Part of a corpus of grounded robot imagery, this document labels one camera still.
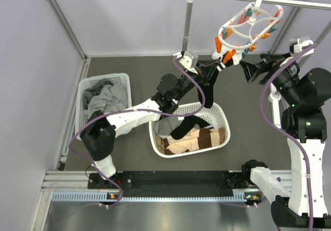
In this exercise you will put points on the brown beige striped socks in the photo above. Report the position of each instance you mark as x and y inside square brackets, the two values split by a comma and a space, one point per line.
[195, 140]

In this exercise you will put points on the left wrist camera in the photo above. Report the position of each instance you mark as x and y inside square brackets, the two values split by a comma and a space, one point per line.
[189, 60]

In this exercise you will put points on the grey slotted cable duct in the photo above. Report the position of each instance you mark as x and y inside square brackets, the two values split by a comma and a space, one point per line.
[235, 197]

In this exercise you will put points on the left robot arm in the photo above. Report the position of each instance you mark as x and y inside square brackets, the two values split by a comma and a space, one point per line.
[99, 134]

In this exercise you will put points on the orange clothes peg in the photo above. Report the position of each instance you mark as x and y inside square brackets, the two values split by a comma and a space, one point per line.
[228, 56]

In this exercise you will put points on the black sock with white stripes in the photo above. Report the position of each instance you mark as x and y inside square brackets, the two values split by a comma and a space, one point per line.
[208, 90]

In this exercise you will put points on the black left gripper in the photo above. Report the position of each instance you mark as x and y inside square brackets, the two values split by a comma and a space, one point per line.
[205, 69]

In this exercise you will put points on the white rectangular laundry basket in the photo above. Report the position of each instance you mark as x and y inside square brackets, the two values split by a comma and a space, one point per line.
[86, 83]

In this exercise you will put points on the white sock on hanger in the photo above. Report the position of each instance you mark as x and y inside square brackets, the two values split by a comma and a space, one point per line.
[234, 60]

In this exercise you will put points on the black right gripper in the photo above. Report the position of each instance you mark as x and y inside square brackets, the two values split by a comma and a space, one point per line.
[270, 62]

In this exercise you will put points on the white round clip hanger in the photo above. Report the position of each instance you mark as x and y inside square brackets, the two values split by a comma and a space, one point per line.
[242, 32]

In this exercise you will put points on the white drying rack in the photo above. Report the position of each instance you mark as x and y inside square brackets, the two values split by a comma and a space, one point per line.
[274, 96]

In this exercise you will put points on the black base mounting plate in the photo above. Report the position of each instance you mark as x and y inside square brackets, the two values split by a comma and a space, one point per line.
[184, 184]

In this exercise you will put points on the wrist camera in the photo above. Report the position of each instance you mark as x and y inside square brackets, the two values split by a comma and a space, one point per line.
[298, 44]
[189, 60]

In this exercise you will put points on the grey clothes pile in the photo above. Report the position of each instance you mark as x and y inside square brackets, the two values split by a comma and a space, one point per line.
[104, 96]

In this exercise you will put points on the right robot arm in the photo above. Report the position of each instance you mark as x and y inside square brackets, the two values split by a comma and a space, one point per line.
[305, 126]

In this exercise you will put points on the white oval sock basket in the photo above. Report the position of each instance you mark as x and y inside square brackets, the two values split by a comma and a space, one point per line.
[215, 116]

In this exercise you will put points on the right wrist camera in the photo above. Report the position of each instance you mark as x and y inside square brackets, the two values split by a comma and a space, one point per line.
[298, 44]

